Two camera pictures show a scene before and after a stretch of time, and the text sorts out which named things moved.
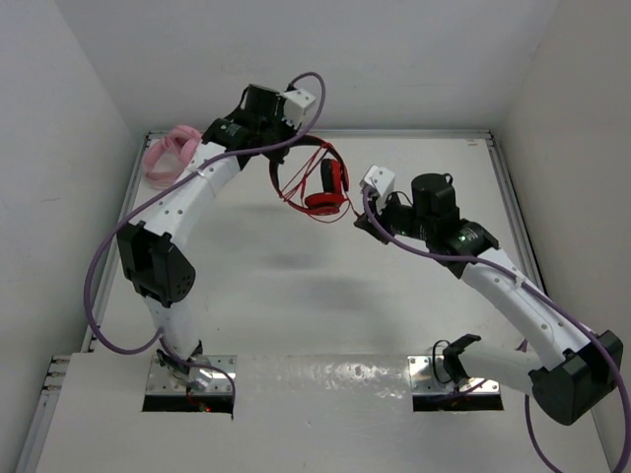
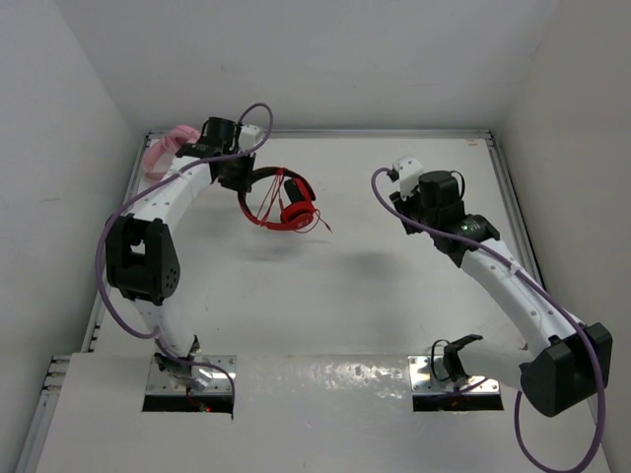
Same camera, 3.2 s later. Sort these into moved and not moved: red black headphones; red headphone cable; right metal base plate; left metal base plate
Moved: red black headphones; red headphone cable
Not moved: left metal base plate; right metal base plate
